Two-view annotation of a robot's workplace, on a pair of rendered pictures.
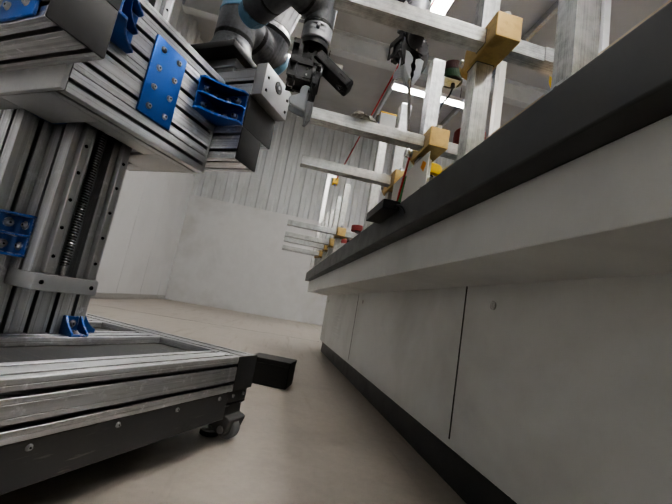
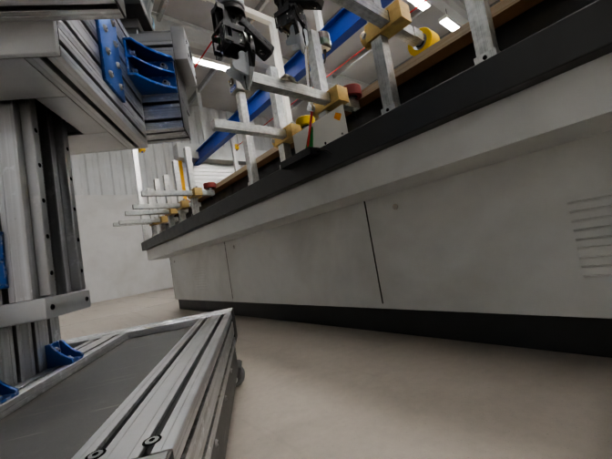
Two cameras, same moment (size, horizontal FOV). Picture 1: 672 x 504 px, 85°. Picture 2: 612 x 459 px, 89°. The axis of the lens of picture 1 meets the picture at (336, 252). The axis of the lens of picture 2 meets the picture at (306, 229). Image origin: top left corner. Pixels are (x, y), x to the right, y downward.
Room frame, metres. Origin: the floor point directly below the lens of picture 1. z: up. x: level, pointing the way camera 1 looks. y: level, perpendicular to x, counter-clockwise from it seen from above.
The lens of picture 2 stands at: (0.10, 0.47, 0.37)
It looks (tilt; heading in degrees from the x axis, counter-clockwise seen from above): 4 degrees up; 328
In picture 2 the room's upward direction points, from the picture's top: 9 degrees counter-clockwise
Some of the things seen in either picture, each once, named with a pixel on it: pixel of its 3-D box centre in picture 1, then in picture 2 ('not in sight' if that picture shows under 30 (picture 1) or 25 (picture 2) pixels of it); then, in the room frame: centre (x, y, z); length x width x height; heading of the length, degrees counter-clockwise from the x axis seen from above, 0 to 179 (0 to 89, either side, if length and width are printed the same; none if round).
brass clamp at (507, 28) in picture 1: (488, 50); (383, 26); (0.64, -0.23, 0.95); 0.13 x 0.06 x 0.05; 9
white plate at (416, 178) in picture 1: (406, 186); (317, 135); (0.94, -0.16, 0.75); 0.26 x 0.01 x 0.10; 9
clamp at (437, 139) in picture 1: (429, 148); (329, 103); (0.89, -0.19, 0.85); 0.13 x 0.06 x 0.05; 9
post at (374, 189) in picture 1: (375, 183); (247, 139); (1.42, -0.11, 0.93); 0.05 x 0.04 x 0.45; 9
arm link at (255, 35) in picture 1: (240, 23); not in sight; (1.01, 0.41, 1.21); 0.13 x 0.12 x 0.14; 153
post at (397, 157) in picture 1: (395, 169); (280, 124); (1.16, -0.15, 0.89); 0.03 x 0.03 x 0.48; 9
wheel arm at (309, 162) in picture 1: (368, 177); (268, 132); (1.11, -0.06, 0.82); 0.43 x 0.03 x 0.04; 99
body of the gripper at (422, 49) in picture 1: (409, 41); (290, 12); (0.89, -0.10, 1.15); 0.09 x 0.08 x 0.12; 29
